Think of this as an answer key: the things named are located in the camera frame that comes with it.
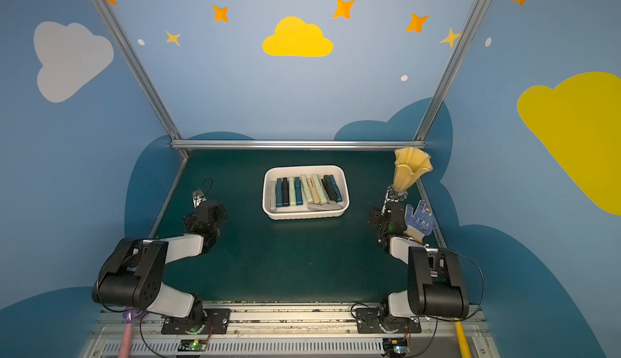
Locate teal pliers group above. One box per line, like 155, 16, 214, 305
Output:
327, 174, 343, 203
275, 178, 283, 208
294, 177, 304, 206

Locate white plastic storage box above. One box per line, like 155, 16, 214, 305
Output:
262, 165, 349, 220

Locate black pliers group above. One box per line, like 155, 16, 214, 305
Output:
321, 175, 338, 202
281, 178, 289, 207

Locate beige pliers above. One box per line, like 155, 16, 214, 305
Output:
307, 177, 321, 205

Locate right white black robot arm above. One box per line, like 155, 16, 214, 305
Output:
369, 186, 470, 333

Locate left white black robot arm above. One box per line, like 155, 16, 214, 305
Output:
92, 190, 227, 335

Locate blue white work glove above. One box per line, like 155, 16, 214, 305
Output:
404, 200, 436, 243

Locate yellow ruffled glass vase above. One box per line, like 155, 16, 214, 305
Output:
387, 147, 433, 201

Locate purple toy shovel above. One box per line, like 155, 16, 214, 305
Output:
117, 309, 141, 358

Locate left green circuit board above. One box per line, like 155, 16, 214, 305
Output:
177, 339, 210, 353

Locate green circuit board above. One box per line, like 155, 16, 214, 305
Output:
382, 339, 411, 358
177, 339, 210, 353

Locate right green circuit board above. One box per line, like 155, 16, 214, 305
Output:
382, 339, 411, 358

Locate yellow toy shovel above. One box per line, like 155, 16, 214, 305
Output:
454, 322, 472, 358

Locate aluminium frame rear bar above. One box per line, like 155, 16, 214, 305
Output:
171, 140, 425, 151

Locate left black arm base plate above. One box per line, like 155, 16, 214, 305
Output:
161, 308, 231, 335

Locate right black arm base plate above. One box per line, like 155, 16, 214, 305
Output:
350, 306, 421, 335

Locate aluminium rail base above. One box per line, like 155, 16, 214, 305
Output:
80, 301, 500, 357

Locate left aluminium frame post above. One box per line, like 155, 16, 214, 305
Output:
90, 0, 183, 142

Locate aluminium frame post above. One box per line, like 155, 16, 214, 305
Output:
412, 0, 492, 146
90, 0, 183, 142

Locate right aluminium frame post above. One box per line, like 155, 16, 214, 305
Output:
412, 0, 492, 146

